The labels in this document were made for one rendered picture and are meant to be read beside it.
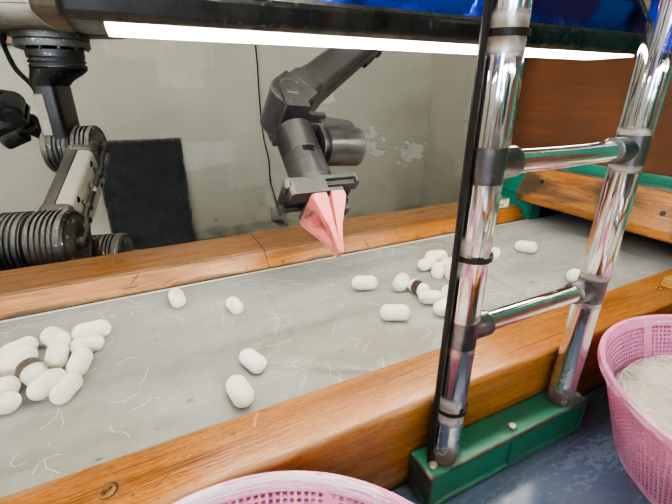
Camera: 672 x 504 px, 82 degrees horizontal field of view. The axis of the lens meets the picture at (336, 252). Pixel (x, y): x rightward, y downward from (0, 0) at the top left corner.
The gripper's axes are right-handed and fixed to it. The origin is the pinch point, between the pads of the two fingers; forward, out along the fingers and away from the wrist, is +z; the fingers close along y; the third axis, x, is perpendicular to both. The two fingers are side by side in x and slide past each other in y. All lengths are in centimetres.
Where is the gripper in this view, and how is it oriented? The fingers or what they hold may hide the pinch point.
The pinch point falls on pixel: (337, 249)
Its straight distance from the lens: 48.8
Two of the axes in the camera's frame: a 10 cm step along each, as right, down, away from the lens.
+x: -2.9, 4.8, 8.3
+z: 3.2, 8.6, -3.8
